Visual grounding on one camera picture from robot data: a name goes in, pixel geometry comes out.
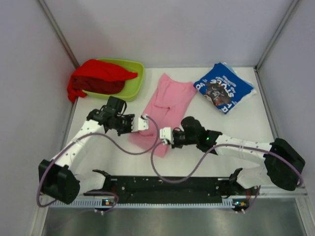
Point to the light blue folded t-shirt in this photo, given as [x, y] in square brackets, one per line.
[229, 67]

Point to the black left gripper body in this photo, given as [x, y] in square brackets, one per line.
[123, 125]

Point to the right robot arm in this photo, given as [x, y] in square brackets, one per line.
[277, 161]

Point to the white folded t-shirt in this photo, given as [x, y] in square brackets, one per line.
[244, 89]

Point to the aluminium right corner post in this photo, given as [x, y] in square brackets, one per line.
[294, 4]

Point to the red t-shirt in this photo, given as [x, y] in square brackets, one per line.
[99, 77]

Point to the blue printed folded t-shirt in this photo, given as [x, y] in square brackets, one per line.
[218, 87]

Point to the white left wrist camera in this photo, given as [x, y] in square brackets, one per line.
[140, 123]

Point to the aluminium left corner post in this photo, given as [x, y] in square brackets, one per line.
[58, 32]

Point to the aluminium front frame rail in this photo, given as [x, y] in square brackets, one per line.
[302, 191]

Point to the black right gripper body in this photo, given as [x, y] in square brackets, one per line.
[181, 138]

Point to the grey slotted cable duct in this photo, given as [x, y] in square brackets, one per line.
[103, 203]

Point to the aluminium right side rail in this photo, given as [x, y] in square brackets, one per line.
[273, 123]

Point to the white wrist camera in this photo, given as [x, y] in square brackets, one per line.
[166, 135]
[140, 123]

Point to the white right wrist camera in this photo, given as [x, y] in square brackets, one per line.
[166, 135]

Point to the green plastic basin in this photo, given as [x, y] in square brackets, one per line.
[132, 87]

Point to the pink t-shirt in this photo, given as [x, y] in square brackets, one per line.
[167, 108]

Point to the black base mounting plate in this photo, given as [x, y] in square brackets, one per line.
[142, 180]

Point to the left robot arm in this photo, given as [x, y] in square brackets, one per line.
[57, 178]

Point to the aluminium corner post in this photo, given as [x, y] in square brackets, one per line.
[58, 32]
[294, 4]

